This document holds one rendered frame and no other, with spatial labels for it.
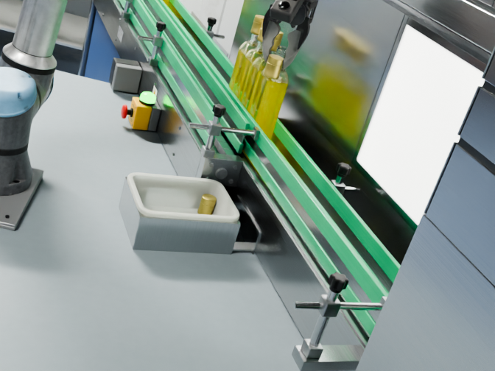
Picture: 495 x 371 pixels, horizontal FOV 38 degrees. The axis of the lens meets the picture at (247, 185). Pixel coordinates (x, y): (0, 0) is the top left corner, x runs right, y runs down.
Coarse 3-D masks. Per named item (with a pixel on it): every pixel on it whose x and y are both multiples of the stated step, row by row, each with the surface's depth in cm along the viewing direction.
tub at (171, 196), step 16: (128, 176) 157; (144, 176) 160; (160, 176) 161; (176, 176) 163; (144, 192) 161; (160, 192) 163; (176, 192) 164; (192, 192) 166; (208, 192) 167; (224, 192) 163; (144, 208) 146; (160, 208) 163; (176, 208) 165; (192, 208) 167; (224, 208) 161
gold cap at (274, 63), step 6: (270, 54) 156; (270, 60) 155; (276, 60) 154; (282, 60) 155; (270, 66) 155; (276, 66) 155; (264, 72) 157; (270, 72) 156; (276, 72) 156; (276, 78) 157
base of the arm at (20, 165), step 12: (0, 156) 148; (12, 156) 149; (24, 156) 153; (0, 168) 149; (12, 168) 150; (24, 168) 153; (0, 180) 149; (12, 180) 152; (24, 180) 154; (0, 192) 150; (12, 192) 152
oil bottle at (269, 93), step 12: (264, 84) 170; (276, 84) 170; (264, 96) 171; (276, 96) 172; (252, 108) 176; (264, 108) 172; (276, 108) 173; (264, 120) 174; (276, 120) 175; (264, 132) 175
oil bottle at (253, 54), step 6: (246, 54) 181; (252, 54) 179; (258, 54) 178; (246, 60) 181; (252, 60) 178; (246, 66) 181; (246, 72) 180; (240, 78) 184; (246, 78) 180; (240, 84) 183; (246, 84) 181; (240, 90) 183; (240, 96) 183
